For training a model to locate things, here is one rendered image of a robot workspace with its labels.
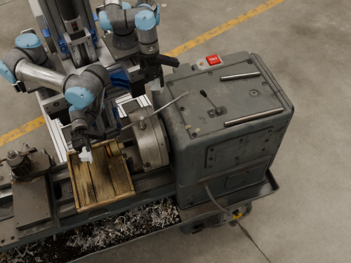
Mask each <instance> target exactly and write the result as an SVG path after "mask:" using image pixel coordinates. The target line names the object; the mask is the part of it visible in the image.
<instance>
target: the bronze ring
mask: <svg viewBox="0 0 351 263"><path fill-rule="evenodd" d="M104 148H105V150H106V153H107V155H108V157H109V159H112V158H113V157H115V158H116V157H119V156H122V152H121V149H124V148H125V145H124V142H123V141H120V142H118V141H117V140H116V139H114V140H113V141H110V142H109V144H105V145H104Z"/></svg>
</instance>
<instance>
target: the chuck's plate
mask: <svg viewBox="0 0 351 263"><path fill-rule="evenodd" d="M145 109H146V110H147V113H148V115H150V114H151V113H153V112H155V110H154V108H153V107H152V106H151V105H147V106H145ZM150 120H151V123H152V125H153V128H154V131H155V135H156V138H157V141H158V145H159V149H160V153H161V158H162V166H165V165H168V164H169V156H168V150H167V146H166V142H165V138H164V136H163V132H162V129H161V126H160V123H159V120H158V117H157V115H156V114H155V115H153V116H152V117H150Z"/></svg>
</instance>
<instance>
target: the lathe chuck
mask: <svg viewBox="0 0 351 263"><path fill-rule="evenodd" d="M131 111H133V113H132V114H127V113H129V112H131ZM126 114H127V116H128V117H129V120H130V123H133V122H135V121H137V120H139V117H140V116H143V117H145V116H148V113H147V110H146V109H145V107H140V108H137V109H134V110H130V111H127V112H126ZM144 121H145V124H146V128H145V129H140V128H139V124H140V123H137V124H135V125H133V126H131V127H132V131H133V134H134V138H133V139H135V141H136V144H137V147H138V150H139V154H140V156H141V159H142V162H143V164H146V162H149V163H150V166H149V167H148V168H147V167H146V168H144V166H142V167H143V170H144V172H147V171H150V170H154V169H157V168H160V167H162V158H161V153H160V149H159V145H158V141H157V138H156V135H155V131H154V128H153V125H152V123H151V120H150V118H148V119H146V120H144Z"/></svg>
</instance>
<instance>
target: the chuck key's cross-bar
mask: <svg viewBox="0 0 351 263"><path fill-rule="evenodd" d="M187 94H189V93H188V92H186V93H184V94H182V95H181V96H179V97H177V98H176V99H174V100H172V101H171V102H169V103H168V104H166V105H164V106H163V107H161V108H160V109H158V110H156V111H155V112H153V113H151V114H150V115H148V116H145V117H144V120H146V119H148V118H150V117H152V116H153V115H155V114H157V113H158V112H160V111H162V110H163V109H165V108H166V107H168V106H170V105H171V104H173V103H175V102H176V101H178V100H179V99H181V98H182V97H184V96H186V95H187ZM139 122H140V120H137V121H135V122H133V123H131V124H129V125H127V126H125V127H123V128H121V130H125V129H127V128H129V127H131V126H133V125H135V124H137V123H139Z"/></svg>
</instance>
